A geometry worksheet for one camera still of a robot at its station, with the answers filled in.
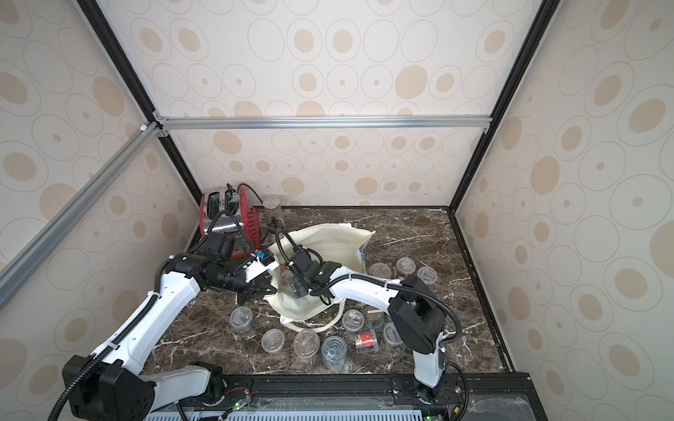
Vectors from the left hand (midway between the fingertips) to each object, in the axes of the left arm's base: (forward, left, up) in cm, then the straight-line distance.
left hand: (279, 287), depth 73 cm
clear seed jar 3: (-4, +14, -14) cm, 20 cm away
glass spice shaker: (+46, +14, -18) cm, 51 cm away
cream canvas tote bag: (+20, -18, -8) cm, 28 cm away
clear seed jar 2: (-13, -16, -12) cm, 24 cm away
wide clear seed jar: (-11, -8, -14) cm, 19 cm away
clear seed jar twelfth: (+13, -48, -14) cm, 51 cm away
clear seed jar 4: (-4, -21, -14) cm, 26 cm away
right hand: (+11, -9, -12) cm, 18 cm away
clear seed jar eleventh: (+17, -41, -14) cm, 46 cm away
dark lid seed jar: (-3, -28, -14) cm, 31 cm away
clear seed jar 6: (+14, -31, -14) cm, 37 cm away
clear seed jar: (-10, +3, -14) cm, 18 cm away
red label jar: (-10, -25, -15) cm, 30 cm away
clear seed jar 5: (-8, -33, -15) cm, 37 cm away
